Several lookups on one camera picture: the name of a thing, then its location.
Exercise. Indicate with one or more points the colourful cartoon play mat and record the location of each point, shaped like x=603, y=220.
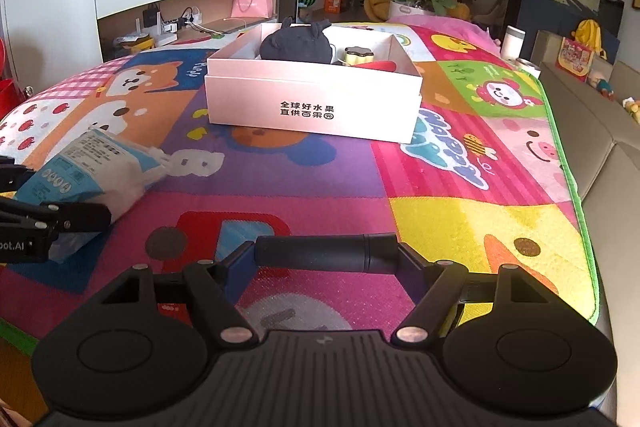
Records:
x=310, y=197

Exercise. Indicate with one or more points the red plastic toy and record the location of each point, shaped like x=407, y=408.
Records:
x=382, y=66

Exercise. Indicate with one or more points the beige sofa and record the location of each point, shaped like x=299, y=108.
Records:
x=615, y=207

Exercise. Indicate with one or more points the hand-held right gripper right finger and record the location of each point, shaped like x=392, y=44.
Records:
x=407, y=264

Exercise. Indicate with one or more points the red trash bin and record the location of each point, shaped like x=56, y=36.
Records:
x=7, y=99

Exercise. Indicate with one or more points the black plush toy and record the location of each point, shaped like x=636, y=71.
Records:
x=295, y=44

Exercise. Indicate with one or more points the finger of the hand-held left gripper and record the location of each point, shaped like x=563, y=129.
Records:
x=75, y=214
x=15, y=174

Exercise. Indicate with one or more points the pink gift bag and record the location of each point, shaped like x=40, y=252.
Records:
x=252, y=3

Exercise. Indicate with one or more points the blue white tissue packet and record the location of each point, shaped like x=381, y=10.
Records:
x=90, y=167

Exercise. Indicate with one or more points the orange paper bag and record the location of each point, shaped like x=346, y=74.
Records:
x=337, y=1

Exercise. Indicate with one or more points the white cardboard box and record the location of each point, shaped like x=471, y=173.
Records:
x=310, y=97

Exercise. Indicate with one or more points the small yellow black tin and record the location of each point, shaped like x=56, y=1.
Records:
x=359, y=56

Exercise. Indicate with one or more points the black router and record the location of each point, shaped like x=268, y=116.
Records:
x=151, y=17

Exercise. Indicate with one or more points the white power strip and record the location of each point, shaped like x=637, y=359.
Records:
x=187, y=23

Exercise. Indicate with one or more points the black cylindrical tube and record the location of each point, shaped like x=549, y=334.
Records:
x=320, y=253

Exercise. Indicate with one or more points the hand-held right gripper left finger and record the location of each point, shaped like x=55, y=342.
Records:
x=244, y=259

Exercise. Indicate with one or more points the white cylinder humidifier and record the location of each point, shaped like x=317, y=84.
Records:
x=512, y=43

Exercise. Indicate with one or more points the red yellow printed gift bag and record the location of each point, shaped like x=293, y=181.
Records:
x=576, y=59

